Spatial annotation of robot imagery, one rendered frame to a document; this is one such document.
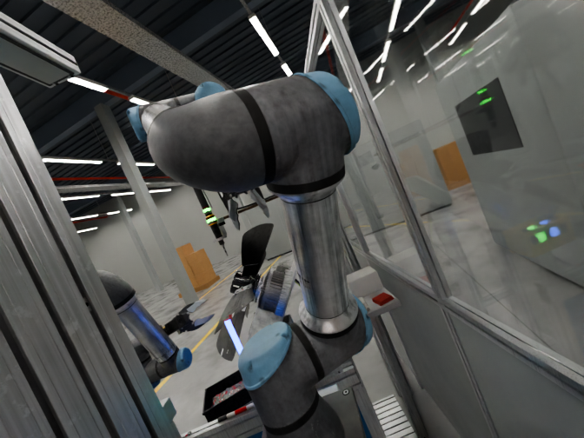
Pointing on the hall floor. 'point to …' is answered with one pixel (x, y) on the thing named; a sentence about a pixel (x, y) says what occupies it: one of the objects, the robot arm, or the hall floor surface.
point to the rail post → (368, 414)
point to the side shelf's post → (399, 377)
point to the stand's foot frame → (393, 419)
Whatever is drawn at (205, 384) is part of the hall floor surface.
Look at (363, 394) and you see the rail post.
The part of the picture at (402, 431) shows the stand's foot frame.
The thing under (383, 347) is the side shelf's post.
